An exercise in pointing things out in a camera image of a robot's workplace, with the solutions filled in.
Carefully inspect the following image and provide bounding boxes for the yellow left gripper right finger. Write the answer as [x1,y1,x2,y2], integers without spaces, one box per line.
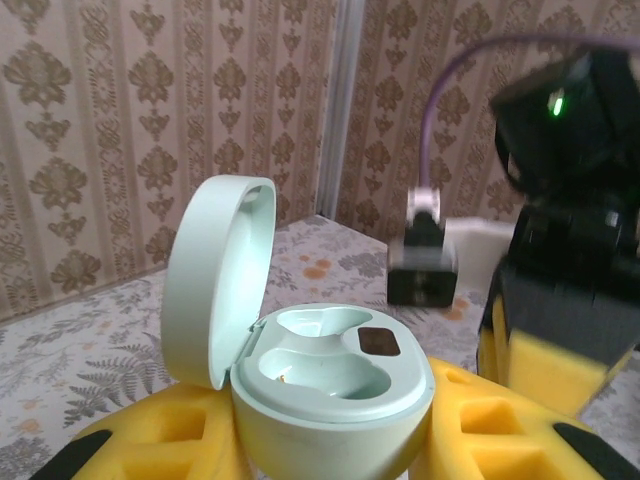
[412,355,629,480]

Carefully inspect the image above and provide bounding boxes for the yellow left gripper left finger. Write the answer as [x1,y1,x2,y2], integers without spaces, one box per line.
[67,383,254,480]

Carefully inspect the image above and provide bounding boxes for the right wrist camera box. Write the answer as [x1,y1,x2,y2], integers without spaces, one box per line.
[387,187,517,309]

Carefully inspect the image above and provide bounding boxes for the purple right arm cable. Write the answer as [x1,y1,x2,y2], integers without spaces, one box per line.
[417,32,601,194]

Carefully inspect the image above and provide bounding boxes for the aluminium corner post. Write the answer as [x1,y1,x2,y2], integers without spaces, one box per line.
[319,0,365,229]

